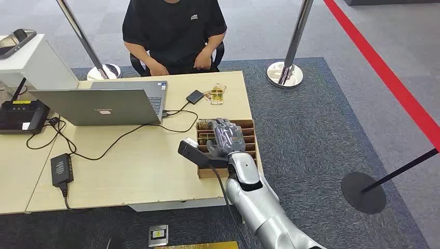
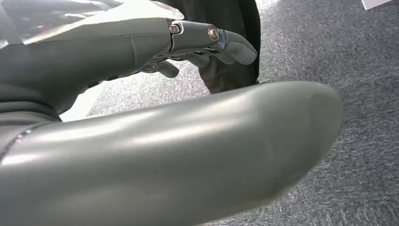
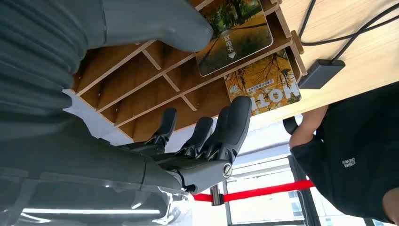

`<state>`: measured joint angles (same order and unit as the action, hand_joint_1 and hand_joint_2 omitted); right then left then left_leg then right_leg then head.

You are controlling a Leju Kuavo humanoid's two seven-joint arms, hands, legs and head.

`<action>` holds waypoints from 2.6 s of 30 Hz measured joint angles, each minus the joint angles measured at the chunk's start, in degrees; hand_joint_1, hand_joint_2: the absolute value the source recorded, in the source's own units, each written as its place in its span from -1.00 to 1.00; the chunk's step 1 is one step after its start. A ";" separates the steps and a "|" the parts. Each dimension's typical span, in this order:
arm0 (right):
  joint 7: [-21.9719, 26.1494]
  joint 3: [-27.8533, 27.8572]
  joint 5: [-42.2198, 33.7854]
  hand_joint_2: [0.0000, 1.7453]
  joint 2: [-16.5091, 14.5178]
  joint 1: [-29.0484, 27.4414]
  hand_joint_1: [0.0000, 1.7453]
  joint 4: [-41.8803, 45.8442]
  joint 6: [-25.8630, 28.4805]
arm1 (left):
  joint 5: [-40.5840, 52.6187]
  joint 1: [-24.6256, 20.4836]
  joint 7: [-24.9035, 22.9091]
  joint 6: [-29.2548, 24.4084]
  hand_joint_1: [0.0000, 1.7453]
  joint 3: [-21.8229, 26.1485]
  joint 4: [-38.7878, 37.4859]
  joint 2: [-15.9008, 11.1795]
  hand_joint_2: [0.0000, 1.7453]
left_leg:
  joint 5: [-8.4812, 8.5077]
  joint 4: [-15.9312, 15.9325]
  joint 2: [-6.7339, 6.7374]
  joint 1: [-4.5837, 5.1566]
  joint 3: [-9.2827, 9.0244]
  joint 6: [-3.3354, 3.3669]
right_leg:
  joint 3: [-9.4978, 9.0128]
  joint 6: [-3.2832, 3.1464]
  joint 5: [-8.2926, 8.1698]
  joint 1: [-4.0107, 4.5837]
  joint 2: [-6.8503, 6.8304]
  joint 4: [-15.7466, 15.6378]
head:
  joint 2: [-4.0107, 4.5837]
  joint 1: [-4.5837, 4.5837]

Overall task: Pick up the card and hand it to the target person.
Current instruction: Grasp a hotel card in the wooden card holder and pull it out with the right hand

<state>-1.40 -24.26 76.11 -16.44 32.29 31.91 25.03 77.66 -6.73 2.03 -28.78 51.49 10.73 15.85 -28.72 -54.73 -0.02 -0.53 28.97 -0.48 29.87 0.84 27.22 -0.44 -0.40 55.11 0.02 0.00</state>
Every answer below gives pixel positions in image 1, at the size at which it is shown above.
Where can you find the person's right hand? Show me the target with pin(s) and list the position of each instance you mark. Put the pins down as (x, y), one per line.
(158, 69)

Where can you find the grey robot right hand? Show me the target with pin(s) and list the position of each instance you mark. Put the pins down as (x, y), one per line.
(227, 137)

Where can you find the person's left hand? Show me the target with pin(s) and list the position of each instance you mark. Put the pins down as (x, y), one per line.
(203, 61)

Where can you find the person's left forearm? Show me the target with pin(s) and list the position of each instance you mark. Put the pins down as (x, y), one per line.
(215, 43)

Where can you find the person's right forearm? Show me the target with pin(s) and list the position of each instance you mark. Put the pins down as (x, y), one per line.
(137, 53)

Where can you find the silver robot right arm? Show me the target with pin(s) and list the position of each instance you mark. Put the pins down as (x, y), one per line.
(257, 206)

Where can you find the wooden card organizer box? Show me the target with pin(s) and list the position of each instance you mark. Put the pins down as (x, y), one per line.
(249, 137)

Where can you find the small black card reader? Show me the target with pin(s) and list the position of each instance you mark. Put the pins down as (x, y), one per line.
(195, 97)

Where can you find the person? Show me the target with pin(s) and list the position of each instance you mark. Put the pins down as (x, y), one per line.
(172, 31)

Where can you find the gold cards in organizer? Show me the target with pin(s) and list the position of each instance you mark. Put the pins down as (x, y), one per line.
(205, 124)

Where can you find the gold cards pile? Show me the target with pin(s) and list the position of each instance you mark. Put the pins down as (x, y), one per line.
(217, 94)

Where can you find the grey laptop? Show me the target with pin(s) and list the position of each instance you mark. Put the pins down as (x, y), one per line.
(99, 106)

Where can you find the dark grey carpet mat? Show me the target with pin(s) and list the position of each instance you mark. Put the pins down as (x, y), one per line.
(309, 144)

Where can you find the gold floor plate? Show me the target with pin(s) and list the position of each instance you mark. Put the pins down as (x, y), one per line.
(199, 245)

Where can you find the silver floor socket box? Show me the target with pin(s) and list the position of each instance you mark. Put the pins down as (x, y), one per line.
(158, 235)

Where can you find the black power adapter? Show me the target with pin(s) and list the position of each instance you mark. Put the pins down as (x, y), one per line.
(62, 170)

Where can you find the black terminal with antenna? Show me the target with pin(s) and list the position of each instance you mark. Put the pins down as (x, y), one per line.
(22, 117)

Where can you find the black stanchion with round base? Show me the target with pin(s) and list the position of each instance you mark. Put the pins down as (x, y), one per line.
(364, 192)

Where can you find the red barrier belt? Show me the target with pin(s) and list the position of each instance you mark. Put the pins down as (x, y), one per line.
(385, 74)

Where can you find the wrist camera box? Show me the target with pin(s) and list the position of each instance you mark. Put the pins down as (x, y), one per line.
(192, 151)

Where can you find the chrome stanchion post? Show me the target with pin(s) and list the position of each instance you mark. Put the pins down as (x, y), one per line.
(292, 44)
(82, 37)

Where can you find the white pedestal cabinet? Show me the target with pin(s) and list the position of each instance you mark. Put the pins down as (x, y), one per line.
(37, 65)

